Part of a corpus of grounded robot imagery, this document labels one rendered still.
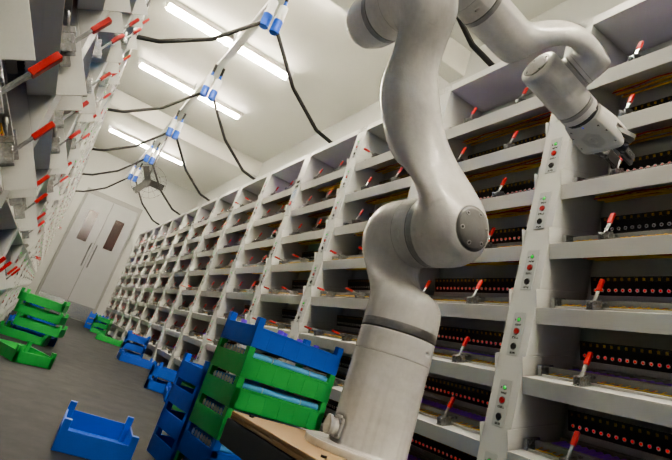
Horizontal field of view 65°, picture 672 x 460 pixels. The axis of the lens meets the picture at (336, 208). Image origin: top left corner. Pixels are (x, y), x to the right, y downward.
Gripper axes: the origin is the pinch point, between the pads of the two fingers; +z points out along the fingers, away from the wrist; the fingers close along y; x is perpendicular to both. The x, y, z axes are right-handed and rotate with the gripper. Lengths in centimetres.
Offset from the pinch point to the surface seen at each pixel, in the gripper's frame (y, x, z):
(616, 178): -12.7, 8.8, 15.8
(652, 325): 1.3, -30.0, 24.5
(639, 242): -4.0, -10.1, 19.9
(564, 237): -29.0, -4.3, 22.4
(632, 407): -1, -48, 28
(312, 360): -67, -67, -12
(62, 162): -100, -54, -98
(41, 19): 0, -60, -102
